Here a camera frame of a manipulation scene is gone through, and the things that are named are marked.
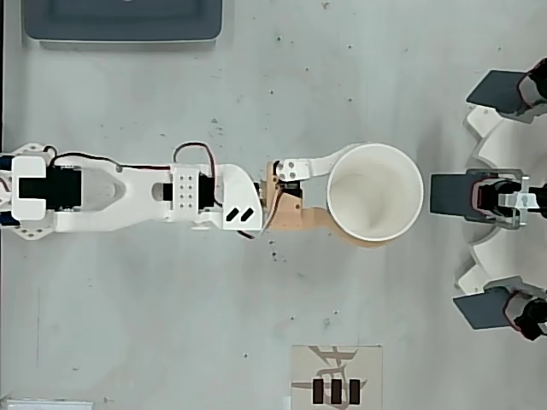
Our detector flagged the gripper servo wire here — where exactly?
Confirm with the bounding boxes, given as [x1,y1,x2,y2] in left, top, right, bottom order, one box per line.
[237,183,286,243]

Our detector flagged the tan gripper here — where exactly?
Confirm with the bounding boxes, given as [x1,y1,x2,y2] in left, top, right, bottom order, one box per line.
[260,144,398,250]

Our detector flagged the black paper cup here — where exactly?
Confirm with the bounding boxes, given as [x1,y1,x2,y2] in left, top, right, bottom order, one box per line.
[326,143,425,243]

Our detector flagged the printed paper mat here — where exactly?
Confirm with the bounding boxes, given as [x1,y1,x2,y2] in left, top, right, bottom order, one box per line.
[291,344,384,410]

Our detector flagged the looped black wrist cable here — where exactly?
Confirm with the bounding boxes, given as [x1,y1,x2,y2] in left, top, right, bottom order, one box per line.
[172,143,224,207]

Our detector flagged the long black arm cable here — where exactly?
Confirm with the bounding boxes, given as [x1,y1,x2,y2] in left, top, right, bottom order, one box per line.
[42,146,174,173]

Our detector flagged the white round dispenser base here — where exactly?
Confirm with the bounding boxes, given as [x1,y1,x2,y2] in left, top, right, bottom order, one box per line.
[453,104,547,300]

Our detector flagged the grey plastic tray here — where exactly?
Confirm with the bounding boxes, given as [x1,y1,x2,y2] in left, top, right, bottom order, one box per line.
[21,0,224,44]

